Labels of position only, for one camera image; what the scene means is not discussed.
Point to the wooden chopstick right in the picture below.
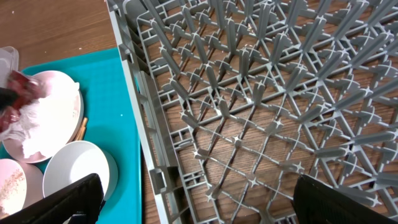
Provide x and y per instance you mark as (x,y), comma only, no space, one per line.
(83,130)

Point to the grey-white bowl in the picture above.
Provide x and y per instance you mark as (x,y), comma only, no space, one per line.
(75,161)

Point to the large white plate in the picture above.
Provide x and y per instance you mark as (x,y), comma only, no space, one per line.
(48,79)

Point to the teal serving tray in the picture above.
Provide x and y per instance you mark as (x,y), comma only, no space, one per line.
(108,122)

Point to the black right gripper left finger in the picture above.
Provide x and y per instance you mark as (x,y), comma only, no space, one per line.
(79,202)

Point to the pile of white rice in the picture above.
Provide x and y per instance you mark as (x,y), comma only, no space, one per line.
(13,193)

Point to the wooden chopstick left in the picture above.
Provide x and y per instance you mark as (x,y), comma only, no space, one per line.
(80,130)

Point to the pink bowl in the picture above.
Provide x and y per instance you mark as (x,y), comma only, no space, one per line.
(33,178)

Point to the clear plastic waste bin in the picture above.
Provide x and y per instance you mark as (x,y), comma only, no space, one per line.
(9,61)

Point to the red snack wrapper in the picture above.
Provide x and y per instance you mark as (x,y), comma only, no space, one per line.
(20,90)

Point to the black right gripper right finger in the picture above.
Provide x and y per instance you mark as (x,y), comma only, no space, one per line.
(314,202)

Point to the grey dishwasher rack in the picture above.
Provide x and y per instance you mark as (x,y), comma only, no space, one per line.
(234,100)

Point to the wooden chopstick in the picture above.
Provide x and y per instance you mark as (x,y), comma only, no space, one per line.
(80,130)
(83,130)

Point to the white tissue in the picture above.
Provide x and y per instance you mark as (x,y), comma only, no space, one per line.
(47,124)

